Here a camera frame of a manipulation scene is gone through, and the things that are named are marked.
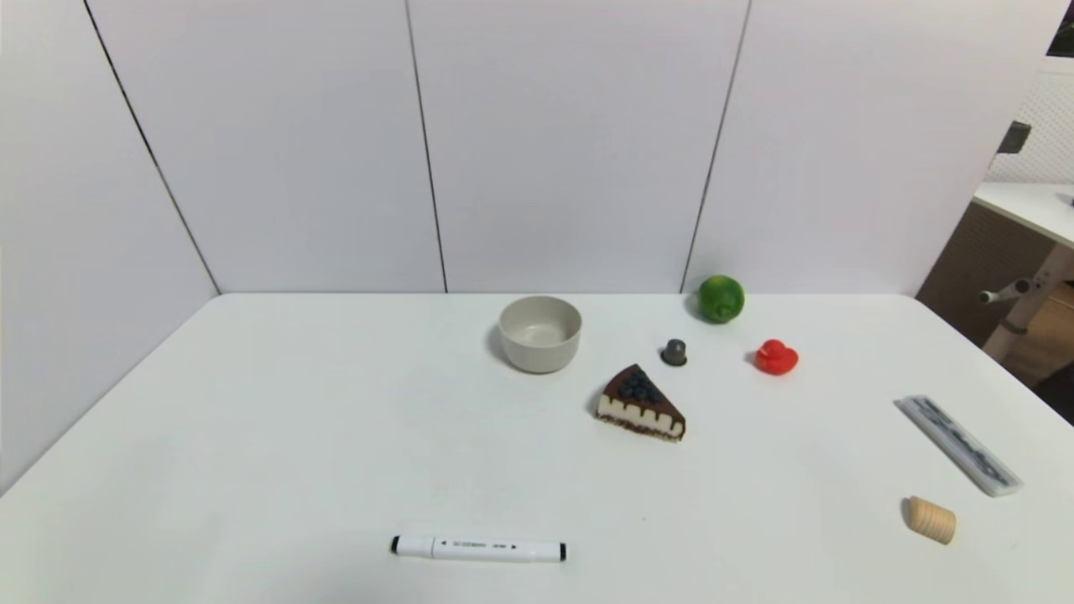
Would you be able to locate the clear plastic pen case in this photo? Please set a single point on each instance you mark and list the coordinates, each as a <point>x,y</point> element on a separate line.
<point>958,445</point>

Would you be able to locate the beige round bowl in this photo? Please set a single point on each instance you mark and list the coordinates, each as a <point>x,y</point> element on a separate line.
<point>539,346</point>

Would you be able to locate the grey coffee capsule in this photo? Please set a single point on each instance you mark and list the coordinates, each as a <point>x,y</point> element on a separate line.
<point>674,353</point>

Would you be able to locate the chocolate blueberry cake slice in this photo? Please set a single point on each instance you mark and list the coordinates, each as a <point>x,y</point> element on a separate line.
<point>642,405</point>

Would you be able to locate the green lime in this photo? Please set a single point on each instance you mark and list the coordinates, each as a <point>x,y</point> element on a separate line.
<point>722,299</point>

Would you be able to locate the red rubber duck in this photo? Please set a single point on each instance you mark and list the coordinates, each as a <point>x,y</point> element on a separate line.
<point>776,358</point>

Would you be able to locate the white marker pen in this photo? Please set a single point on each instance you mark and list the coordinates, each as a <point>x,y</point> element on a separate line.
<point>478,549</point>

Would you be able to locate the brown perforated panel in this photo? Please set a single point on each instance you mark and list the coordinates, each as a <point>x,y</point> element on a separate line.
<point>973,264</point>

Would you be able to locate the wooden cork cylinder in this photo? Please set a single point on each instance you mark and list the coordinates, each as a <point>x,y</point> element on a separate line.
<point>932,520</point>

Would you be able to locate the white background desk top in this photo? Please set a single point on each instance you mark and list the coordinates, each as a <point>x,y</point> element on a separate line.
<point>1028,206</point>

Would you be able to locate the dark monitor corner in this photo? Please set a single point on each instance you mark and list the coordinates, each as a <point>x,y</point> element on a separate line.
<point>1063,35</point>

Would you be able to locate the dark grey wall bracket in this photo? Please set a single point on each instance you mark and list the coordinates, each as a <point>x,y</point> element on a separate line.
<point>1014,137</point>

